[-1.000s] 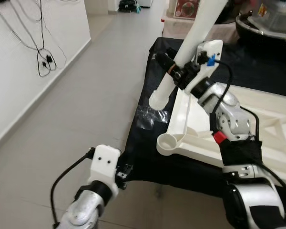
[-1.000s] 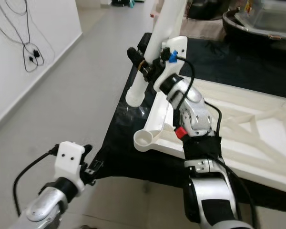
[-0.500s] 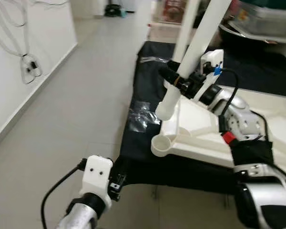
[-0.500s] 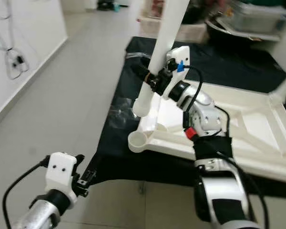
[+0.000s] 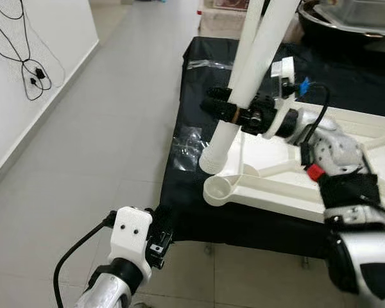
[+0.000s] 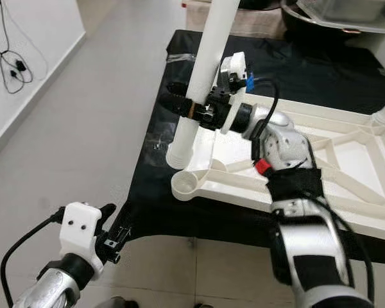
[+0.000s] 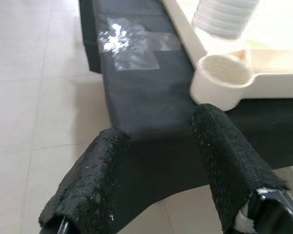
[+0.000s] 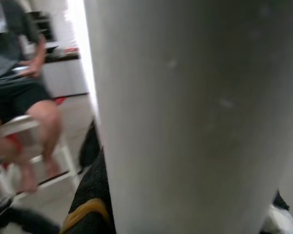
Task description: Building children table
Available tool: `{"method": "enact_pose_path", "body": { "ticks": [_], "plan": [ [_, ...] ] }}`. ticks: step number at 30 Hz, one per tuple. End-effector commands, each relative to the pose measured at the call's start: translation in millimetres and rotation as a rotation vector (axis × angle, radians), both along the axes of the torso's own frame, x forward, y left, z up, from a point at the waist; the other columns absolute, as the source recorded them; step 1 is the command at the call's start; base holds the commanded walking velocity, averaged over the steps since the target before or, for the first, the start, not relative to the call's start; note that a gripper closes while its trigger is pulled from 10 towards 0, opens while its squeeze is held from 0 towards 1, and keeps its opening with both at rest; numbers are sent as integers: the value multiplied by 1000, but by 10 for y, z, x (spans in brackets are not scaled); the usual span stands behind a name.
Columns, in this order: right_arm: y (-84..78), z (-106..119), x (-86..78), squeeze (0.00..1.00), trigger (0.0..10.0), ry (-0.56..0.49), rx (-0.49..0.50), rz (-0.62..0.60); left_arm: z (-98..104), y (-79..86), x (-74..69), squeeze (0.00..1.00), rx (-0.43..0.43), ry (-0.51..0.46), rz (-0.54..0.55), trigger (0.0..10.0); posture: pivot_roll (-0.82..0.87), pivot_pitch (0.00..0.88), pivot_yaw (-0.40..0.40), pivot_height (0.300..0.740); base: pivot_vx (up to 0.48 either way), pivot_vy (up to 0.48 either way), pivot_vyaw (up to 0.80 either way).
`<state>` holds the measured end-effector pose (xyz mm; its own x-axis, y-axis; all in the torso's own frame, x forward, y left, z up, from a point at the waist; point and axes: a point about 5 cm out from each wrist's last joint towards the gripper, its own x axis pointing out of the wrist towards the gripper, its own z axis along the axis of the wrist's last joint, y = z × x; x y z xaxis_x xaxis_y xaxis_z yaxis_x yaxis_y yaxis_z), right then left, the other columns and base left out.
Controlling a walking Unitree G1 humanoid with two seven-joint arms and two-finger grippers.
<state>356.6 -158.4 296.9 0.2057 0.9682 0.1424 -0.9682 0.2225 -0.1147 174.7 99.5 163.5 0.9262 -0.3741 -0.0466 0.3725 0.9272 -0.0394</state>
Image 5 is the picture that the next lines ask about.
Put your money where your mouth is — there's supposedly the white plastic children table top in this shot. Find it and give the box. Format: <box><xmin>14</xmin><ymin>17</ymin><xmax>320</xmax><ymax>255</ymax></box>
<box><xmin>203</xmin><ymin>103</ymin><xmax>385</xmax><ymax>224</ymax></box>

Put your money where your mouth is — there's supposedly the black cloth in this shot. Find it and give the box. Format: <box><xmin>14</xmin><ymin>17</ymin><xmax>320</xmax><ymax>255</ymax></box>
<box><xmin>159</xmin><ymin>35</ymin><xmax>385</xmax><ymax>261</ymax></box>

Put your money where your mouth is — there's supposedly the clear plastic film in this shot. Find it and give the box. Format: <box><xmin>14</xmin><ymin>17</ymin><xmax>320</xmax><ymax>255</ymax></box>
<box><xmin>187</xmin><ymin>60</ymin><xmax>235</xmax><ymax>70</ymax></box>

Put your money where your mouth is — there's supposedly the clear tape patch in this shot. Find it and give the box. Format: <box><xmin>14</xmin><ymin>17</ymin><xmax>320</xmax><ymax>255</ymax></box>
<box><xmin>172</xmin><ymin>125</ymin><xmax>206</xmax><ymax>171</ymax></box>

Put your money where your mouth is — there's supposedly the beige patterned cloth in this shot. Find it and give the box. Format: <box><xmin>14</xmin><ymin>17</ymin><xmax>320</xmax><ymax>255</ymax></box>
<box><xmin>199</xmin><ymin>6</ymin><xmax>302</xmax><ymax>39</ymax></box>

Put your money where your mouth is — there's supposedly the clear plastic storage container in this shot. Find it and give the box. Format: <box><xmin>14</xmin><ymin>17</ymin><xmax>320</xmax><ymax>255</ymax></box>
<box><xmin>318</xmin><ymin>0</ymin><xmax>385</xmax><ymax>30</ymax></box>

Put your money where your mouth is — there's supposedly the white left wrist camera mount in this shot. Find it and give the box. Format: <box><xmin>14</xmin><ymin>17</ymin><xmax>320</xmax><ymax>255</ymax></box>
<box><xmin>109</xmin><ymin>207</ymin><xmax>155</xmax><ymax>280</ymax></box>

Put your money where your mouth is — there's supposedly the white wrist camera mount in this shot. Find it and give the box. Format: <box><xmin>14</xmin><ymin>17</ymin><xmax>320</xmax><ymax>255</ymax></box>
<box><xmin>109</xmin><ymin>207</ymin><xmax>155</xmax><ymax>280</ymax></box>
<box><xmin>269</xmin><ymin>56</ymin><xmax>299</xmax><ymax>139</ymax></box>

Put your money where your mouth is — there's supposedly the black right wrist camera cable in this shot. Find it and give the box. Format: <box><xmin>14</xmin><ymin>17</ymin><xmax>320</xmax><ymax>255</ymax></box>
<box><xmin>297</xmin><ymin>77</ymin><xmax>331</xmax><ymax>164</ymax></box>

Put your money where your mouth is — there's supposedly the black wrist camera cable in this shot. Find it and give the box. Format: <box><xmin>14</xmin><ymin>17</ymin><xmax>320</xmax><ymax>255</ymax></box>
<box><xmin>297</xmin><ymin>77</ymin><xmax>331</xmax><ymax>164</ymax></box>
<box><xmin>53</xmin><ymin>215</ymin><xmax>116</xmax><ymax>308</ymax></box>

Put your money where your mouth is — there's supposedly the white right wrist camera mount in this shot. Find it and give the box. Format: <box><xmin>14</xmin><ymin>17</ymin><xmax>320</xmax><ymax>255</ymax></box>
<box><xmin>269</xmin><ymin>56</ymin><xmax>299</xmax><ymax>139</ymax></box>

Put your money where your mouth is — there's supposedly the black left wrist camera cable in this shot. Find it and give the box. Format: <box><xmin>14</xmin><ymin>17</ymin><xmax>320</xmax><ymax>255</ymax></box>
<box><xmin>53</xmin><ymin>215</ymin><xmax>116</xmax><ymax>308</ymax></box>

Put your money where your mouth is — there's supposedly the black power cable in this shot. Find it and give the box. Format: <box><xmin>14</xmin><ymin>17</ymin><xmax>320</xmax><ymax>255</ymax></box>
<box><xmin>6</xmin><ymin>0</ymin><xmax>66</xmax><ymax>87</ymax></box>
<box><xmin>0</xmin><ymin>0</ymin><xmax>52</xmax><ymax>102</ymax></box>

